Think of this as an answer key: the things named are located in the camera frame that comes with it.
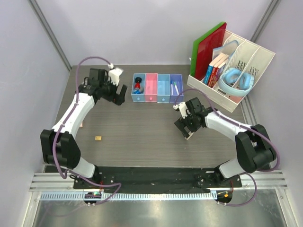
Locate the blue rimmed clear folder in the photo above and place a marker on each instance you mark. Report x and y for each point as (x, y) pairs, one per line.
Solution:
(228, 48)

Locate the red blue book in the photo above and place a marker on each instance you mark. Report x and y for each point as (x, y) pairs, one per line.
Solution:
(210, 67)

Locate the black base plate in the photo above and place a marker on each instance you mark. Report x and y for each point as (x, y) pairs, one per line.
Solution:
(163, 180)

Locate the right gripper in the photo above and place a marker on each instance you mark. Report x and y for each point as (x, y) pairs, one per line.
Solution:
(181, 123)

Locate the pink drawer box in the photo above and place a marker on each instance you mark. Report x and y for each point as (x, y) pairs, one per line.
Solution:
(151, 85)

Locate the beige eraser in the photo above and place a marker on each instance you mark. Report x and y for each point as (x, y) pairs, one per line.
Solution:
(189, 136)

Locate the red board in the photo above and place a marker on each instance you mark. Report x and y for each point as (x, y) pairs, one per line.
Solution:
(208, 52)

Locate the blue headphones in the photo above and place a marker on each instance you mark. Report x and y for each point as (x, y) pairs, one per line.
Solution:
(235, 82)

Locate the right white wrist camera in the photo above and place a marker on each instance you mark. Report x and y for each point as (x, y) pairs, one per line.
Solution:
(182, 108)

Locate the white desk file organizer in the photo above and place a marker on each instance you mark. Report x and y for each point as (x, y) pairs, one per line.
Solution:
(248, 57)

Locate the purple drawer box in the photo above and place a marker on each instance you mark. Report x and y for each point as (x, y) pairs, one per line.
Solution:
(178, 79)

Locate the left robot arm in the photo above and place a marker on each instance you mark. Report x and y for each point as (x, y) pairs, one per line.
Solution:
(58, 144)

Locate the blue capped white marker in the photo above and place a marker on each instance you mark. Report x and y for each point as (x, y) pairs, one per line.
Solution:
(174, 89)

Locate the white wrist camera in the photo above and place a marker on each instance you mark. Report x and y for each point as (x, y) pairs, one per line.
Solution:
(182, 108)
(114, 76)

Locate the green board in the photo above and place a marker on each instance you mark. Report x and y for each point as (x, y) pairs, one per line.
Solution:
(197, 45)

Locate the red glue bottle black cap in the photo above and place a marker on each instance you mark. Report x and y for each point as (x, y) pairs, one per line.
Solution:
(138, 81)

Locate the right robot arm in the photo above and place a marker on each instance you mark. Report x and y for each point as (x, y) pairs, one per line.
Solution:
(253, 151)

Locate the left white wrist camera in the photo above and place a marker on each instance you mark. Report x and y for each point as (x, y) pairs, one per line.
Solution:
(114, 76)

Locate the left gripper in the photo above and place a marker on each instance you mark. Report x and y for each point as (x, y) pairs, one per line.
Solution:
(116, 98)

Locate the light blue drawer box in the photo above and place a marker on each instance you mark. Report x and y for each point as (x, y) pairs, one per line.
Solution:
(138, 98)
(163, 86)

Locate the perforated cable duct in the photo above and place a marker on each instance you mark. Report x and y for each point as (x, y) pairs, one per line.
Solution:
(93, 196)

